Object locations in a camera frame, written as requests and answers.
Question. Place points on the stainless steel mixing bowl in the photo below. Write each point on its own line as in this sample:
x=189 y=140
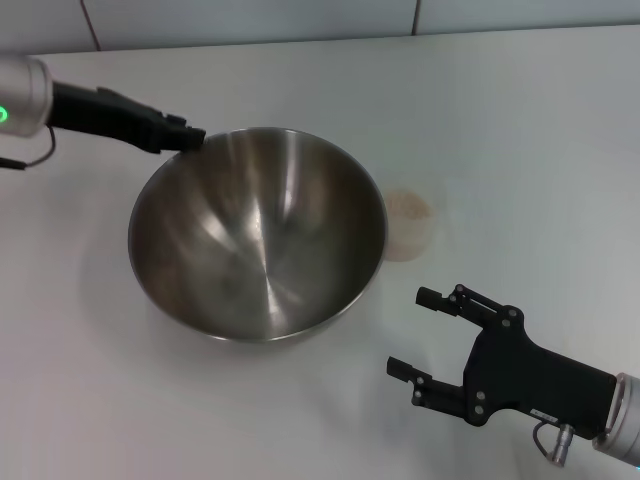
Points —
x=260 y=235

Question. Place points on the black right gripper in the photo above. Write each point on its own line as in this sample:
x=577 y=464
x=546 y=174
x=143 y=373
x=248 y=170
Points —
x=525 y=375

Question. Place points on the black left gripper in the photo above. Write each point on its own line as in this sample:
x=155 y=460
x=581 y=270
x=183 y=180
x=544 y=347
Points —
x=110 y=117

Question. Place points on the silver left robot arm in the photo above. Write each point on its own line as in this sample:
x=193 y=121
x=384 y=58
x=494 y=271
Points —
x=25 y=95

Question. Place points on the clear plastic cup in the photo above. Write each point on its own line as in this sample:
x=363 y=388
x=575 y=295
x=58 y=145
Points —
x=410 y=235

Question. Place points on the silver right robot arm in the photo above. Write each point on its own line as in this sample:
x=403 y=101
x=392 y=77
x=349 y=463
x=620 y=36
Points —
x=625 y=420

